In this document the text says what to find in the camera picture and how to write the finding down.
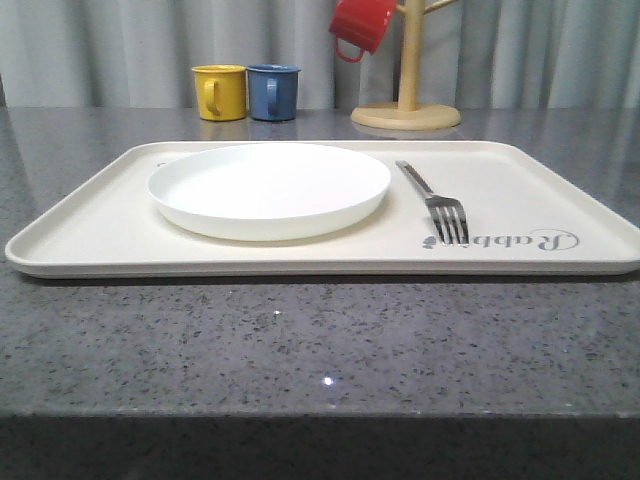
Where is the white round plate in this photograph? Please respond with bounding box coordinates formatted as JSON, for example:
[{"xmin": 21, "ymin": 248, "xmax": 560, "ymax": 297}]
[{"xmin": 147, "ymin": 142, "xmax": 391, "ymax": 241}]

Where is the grey pleated curtain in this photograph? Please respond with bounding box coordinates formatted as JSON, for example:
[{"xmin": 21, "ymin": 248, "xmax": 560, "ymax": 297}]
[{"xmin": 1, "ymin": 1, "xmax": 639, "ymax": 109}]

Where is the wooden mug tree stand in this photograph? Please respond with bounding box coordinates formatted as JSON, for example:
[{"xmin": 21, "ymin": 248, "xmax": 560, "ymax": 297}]
[{"xmin": 351, "ymin": 1, "xmax": 461, "ymax": 131}]

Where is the silver metal fork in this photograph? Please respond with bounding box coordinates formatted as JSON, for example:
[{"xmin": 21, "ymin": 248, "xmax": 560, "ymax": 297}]
[{"xmin": 396, "ymin": 160, "xmax": 470, "ymax": 246}]

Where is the blue enamel mug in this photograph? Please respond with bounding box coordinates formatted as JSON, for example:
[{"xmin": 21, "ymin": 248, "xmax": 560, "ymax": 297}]
[{"xmin": 246, "ymin": 64, "xmax": 301, "ymax": 121}]

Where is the red enamel mug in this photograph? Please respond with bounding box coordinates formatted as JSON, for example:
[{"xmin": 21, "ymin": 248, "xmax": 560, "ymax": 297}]
[{"xmin": 329, "ymin": 0, "xmax": 396, "ymax": 63}]

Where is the cream rectangular serving tray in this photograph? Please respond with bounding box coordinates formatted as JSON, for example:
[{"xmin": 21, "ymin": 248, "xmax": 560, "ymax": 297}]
[{"xmin": 5, "ymin": 141, "xmax": 639, "ymax": 278}]

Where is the yellow enamel mug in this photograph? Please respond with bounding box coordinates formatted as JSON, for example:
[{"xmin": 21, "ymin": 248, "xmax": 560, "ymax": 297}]
[{"xmin": 191, "ymin": 64, "xmax": 247, "ymax": 121}]

